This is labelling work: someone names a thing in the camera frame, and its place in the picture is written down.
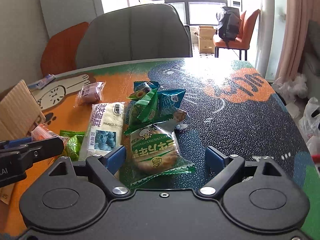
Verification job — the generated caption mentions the long white cake package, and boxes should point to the long white cake package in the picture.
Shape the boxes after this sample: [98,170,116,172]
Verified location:
[79,102,125,161]

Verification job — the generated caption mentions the orange sausage snack package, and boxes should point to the orange sausage snack package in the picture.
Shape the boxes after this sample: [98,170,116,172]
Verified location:
[31,124,69,146]

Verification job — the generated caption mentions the green pancake snack package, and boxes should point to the green pancake snack package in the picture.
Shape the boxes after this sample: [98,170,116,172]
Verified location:
[119,120,195,189]

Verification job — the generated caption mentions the light green snack packet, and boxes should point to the light green snack packet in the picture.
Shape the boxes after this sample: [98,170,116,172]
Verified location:
[60,130,85,161]

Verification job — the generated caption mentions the green avocado snack packet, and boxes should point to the green avocado snack packet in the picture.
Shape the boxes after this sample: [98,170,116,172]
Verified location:
[124,88,158,135]

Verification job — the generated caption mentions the purple pastry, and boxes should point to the purple pastry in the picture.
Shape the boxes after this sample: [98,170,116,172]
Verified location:
[75,82,106,107]

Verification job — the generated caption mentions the blue snack packet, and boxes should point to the blue snack packet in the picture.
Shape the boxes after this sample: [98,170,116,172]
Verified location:
[133,80,189,132]

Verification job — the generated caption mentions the open cardboard box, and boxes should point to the open cardboard box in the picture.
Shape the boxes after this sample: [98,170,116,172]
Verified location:
[0,79,47,205]

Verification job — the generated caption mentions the blue tissue packet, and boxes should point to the blue tissue packet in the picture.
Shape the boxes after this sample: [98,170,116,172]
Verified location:
[28,74,56,91]

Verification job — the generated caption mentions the crumpled white plastic bag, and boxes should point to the crumpled white plastic bag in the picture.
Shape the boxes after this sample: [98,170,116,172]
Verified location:
[272,73,308,105]

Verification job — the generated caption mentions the cardboard boxes on floor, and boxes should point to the cardboard boxes on floor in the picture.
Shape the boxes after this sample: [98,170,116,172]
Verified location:
[197,25,216,54]

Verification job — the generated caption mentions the dark backpack on chair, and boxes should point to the dark backpack on chair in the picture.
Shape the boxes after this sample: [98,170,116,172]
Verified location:
[216,6,241,49]

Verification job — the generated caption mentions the grey chair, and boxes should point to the grey chair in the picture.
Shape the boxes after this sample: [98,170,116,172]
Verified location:
[75,4,191,69]

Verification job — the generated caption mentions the orange chair by window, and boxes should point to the orange chair by window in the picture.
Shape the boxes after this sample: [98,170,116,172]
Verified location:
[214,9,260,61]

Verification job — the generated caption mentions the pink curtain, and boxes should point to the pink curtain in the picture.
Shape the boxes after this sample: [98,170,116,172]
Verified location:
[276,0,319,82]

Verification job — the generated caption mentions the white board against wall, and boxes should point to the white board against wall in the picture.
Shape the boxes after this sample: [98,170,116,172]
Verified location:
[40,0,104,37]

